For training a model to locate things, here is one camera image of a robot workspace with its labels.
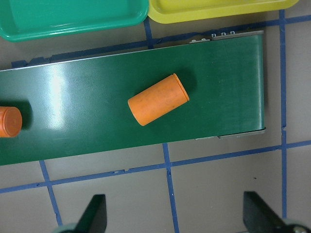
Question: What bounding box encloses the tray right gripper right finger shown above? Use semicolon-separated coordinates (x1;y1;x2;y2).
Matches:
242;191;288;233

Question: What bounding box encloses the green conveyor belt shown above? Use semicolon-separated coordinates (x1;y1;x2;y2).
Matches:
0;31;265;165

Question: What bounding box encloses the orange cylinder marked 4680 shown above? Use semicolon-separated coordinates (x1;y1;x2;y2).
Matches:
0;106;22;137

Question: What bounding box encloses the green plastic tray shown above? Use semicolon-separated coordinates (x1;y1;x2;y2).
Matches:
0;0;149;42

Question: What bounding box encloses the plain orange cylinder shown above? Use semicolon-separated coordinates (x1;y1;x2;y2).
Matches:
128;73;190;126

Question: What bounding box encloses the tray right gripper black left finger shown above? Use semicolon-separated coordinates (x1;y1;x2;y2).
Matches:
73;194;107;233

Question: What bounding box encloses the yellow plastic tray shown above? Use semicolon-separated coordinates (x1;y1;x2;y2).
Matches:
148;0;298;24

